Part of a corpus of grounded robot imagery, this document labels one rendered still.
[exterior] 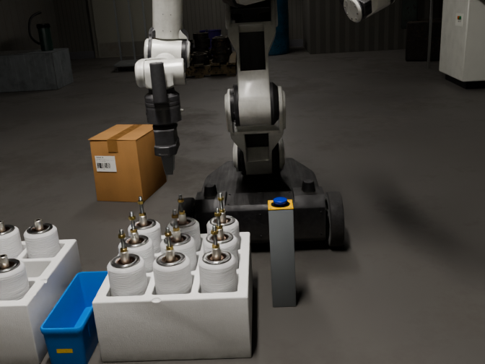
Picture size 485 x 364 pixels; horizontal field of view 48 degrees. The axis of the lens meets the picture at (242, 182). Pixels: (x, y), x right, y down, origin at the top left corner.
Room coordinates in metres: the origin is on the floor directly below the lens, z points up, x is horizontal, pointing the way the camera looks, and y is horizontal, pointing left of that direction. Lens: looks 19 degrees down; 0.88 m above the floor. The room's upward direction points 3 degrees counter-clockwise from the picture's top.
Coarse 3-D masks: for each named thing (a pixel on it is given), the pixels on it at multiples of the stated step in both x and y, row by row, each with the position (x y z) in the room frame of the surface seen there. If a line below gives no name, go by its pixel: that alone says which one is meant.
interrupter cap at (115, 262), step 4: (116, 256) 1.29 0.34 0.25; (120, 256) 1.29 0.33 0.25; (132, 256) 1.28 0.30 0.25; (136, 256) 1.28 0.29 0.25; (112, 260) 1.27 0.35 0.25; (116, 260) 1.27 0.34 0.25; (120, 260) 1.27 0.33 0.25; (132, 260) 1.27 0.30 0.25; (136, 260) 1.26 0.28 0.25; (112, 264) 1.24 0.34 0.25; (116, 264) 1.24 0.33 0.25; (120, 264) 1.24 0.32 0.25; (124, 264) 1.24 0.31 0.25; (128, 264) 1.24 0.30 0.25; (132, 264) 1.23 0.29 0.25; (120, 268) 1.23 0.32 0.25
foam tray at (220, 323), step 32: (192, 288) 1.23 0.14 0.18; (96, 320) 1.19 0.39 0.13; (128, 320) 1.19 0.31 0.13; (160, 320) 1.18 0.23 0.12; (192, 320) 1.18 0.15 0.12; (224, 320) 1.17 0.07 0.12; (128, 352) 1.19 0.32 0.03; (160, 352) 1.18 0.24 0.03; (192, 352) 1.18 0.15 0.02; (224, 352) 1.17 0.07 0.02
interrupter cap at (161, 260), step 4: (176, 252) 1.29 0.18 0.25; (160, 256) 1.27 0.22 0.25; (164, 256) 1.27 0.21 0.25; (176, 256) 1.27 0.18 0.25; (180, 256) 1.26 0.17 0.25; (184, 256) 1.26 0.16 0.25; (156, 260) 1.25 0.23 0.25; (160, 260) 1.25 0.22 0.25; (164, 260) 1.26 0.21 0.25; (176, 260) 1.25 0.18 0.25; (180, 260) 1.25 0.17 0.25; (184, 260) 1.25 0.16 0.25; (160, 264) 1.23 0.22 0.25; (164, 264) 1.22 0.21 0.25; (168, 264) 1.22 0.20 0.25; (172, 264) 1.22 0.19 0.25; (176, 264) 1.22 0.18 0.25
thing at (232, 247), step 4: (204, 240) 1.36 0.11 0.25; (232, 240) 1.35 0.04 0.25; (236, 240) 1.36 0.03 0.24; (204, 244) 1.35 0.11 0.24; (208, 244) 1.34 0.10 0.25; (220, 244) 1.33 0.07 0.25; (224, 244) 1.33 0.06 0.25; (228, 244) 1.33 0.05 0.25; (232, 244) 1.34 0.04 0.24; (236, 244) 1.35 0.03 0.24; (204, 248) 1.35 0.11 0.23; (208, 248) 1.34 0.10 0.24; (220, 248) 1.32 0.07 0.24; (224, 248) 1.32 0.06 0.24; (228, 248) 1.33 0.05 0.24; (232, 248) 1.34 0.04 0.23; (236, 248) 1.35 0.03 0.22; (204, 252) 1.35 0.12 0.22; (232, 252) 1.34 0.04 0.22; (236, 252) 1.35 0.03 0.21; (236, 256) 1.35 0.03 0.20; (236, 260) 1.35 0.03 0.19; (236, 264) 1.35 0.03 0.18; (236, 268) 1.35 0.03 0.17
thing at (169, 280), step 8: (152, 264) 1.25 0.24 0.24; (184, 264) 1.23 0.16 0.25; (160, 272) 1.22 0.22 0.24; (168, 272) 1.21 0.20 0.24; (176, 272) 1.21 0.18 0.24; (184, 272) 1.23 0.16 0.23; (160, 280) 1.22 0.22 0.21; (168, 280) 1.21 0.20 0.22; (176, 280) 1.21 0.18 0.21; (184, 280) 1.22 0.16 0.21; (160, 288) 1.22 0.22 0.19; (168, 288) 1.21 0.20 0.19; (176, 288) 1.21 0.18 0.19; (184, 288) 1.22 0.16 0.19
